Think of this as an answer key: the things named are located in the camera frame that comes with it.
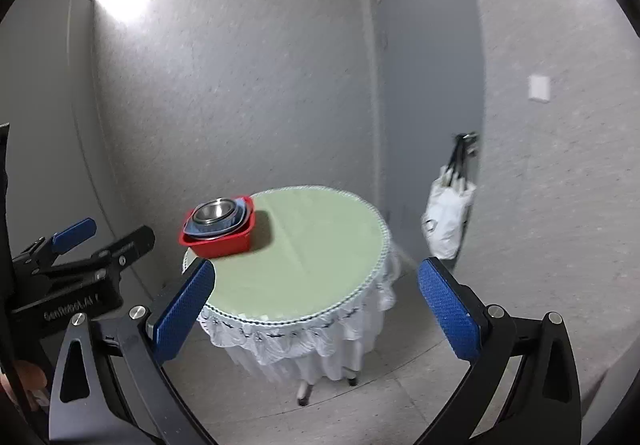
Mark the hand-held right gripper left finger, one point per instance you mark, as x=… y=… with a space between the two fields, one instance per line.
x=182 y=315

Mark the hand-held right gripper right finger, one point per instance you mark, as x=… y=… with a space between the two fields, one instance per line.
x=447 y=310

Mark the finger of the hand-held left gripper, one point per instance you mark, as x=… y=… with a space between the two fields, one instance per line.
x=75 y=231
x=127 y=247

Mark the red square plastic basin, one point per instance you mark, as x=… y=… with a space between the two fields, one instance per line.
x=220 y=245

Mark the large steel bowl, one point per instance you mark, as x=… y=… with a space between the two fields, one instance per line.
x=217 y=212

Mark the blue square plate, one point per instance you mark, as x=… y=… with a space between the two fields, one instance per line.
x=239 y=215

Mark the person's left hand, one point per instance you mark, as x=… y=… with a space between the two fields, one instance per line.
x=25 y=380

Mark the white tote bag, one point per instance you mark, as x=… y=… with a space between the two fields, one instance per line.
x=447 y=215

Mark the green tablecloth with white lace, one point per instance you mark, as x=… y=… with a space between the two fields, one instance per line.
x=300 y=250

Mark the grey cabinet panel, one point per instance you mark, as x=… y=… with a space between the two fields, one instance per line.
x=45 y=100

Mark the white table base with wheels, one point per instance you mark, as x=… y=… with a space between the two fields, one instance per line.
x=304 y=390

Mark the grey door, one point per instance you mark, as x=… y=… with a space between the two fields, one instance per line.
x=425 y=75

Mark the white wall switch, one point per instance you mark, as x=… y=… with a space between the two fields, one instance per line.
x=540 y=87

